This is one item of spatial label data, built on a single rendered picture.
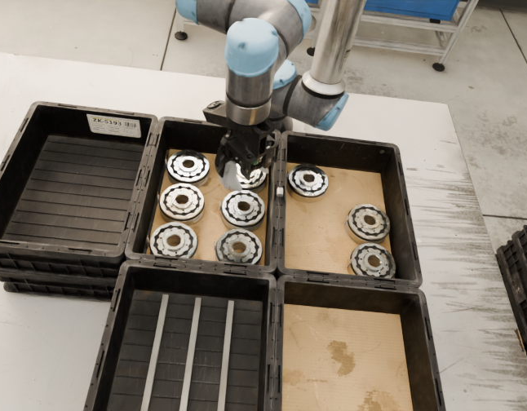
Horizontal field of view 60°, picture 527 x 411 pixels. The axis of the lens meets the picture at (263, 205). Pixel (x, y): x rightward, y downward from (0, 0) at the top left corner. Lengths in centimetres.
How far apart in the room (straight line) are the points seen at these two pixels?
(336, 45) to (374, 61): 199
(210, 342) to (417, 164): 90
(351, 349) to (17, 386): 68
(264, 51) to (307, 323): 57
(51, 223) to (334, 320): 66
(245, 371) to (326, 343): 18
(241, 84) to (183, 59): 219
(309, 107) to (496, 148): 183
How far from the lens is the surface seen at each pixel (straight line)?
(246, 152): 80
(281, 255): 93
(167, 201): 107
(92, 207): 112
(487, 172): 274
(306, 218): 111
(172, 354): 94
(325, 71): 119
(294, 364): 95
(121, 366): 95
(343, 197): 118
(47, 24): 322
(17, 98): 162
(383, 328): 103
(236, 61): 68
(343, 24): 113
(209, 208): 110
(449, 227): 142
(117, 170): 118
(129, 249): 93
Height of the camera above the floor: 173
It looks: 54 degrees down
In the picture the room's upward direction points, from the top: 12 degrees clockwise
